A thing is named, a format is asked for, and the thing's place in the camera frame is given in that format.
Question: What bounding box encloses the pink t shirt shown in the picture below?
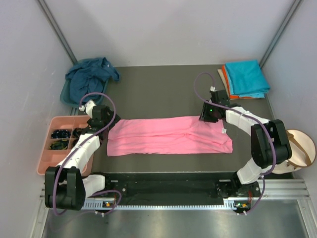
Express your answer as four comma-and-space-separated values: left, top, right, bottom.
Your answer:
107, 116, 233, 157

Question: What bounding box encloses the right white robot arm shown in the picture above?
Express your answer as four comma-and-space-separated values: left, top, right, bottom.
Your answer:
200, 87, 292, 196

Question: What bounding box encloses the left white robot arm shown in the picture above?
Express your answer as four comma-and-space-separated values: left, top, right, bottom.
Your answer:
45, 102, 120, 211

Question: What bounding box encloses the folded orange t shirt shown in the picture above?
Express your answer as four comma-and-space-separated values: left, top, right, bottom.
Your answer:
222, 65, 252, 100

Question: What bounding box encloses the dark patterned item back right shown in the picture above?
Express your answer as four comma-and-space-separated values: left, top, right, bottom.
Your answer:
71, 127, 84, 139

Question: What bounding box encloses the folded beige t shirt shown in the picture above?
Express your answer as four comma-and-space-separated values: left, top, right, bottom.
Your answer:
217, 69, 229, 97

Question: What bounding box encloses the teal plastic basket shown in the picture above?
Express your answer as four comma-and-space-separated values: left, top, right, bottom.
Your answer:
59, 58, 111, 109

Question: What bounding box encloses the pink compartment tray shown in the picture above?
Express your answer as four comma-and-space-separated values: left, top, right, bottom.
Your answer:
37, 116, 89, 176

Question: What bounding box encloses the dark blue t shirt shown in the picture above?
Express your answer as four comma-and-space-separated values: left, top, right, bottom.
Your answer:
65, 57, 121, 105

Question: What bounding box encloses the folded turquoise t shirt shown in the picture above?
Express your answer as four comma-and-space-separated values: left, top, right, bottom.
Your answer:
224, 59, 270, 99

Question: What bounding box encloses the dark patterned item back left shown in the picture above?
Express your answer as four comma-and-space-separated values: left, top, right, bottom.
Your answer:
51, 129, 71, 139

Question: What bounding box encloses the dark patterned item front left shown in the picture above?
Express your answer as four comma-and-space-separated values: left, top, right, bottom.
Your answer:
49, 139, 69, 150

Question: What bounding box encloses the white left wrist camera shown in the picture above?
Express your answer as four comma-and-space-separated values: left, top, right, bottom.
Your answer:
79, 100, 96, 118

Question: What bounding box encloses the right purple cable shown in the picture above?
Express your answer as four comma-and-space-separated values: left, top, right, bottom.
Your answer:
193, 72, 277, 215

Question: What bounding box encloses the purple cable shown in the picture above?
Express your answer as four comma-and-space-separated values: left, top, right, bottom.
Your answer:
193, 72, 277, 215
52, 92, 122, 216

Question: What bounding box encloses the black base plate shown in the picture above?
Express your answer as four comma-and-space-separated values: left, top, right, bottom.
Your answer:
83, 173, 264, 199

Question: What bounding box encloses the grey slotted cable duct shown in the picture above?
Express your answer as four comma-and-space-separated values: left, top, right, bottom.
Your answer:
81, 199, 251, 211

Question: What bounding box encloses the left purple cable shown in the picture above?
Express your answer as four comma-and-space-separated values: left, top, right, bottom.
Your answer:
52, 92, 122, 216

